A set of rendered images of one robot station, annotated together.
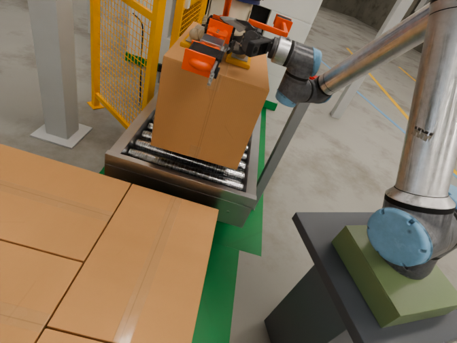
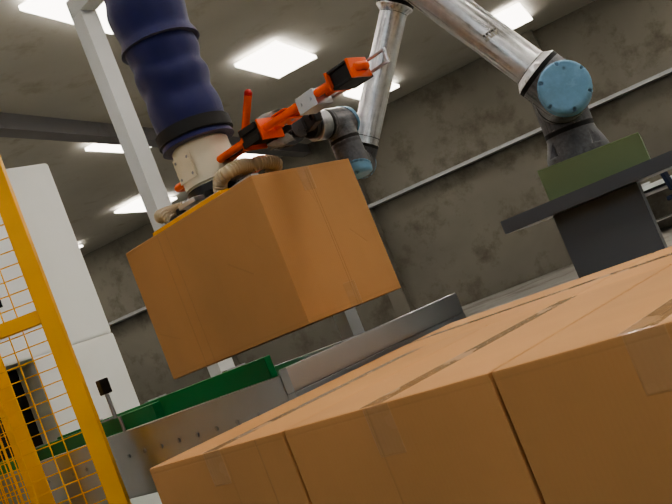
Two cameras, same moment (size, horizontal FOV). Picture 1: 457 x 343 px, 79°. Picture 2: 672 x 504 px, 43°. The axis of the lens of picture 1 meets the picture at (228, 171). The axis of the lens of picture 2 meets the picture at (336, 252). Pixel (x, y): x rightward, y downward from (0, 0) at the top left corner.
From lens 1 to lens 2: 195 cm
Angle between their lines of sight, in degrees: 56
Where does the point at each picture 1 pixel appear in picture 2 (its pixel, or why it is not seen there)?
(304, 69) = (351, 122)
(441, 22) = not seen: outside the picture
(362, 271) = (590, 164)
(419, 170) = (517, 48)
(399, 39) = (389, 46)
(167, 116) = (298, 257)
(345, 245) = (558, 180)
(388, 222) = (551, 82)
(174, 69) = (268, 185)
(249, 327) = not seen: hidden behind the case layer
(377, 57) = (387, 72)
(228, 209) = not seen: hidden behind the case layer
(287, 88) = (355, 149)
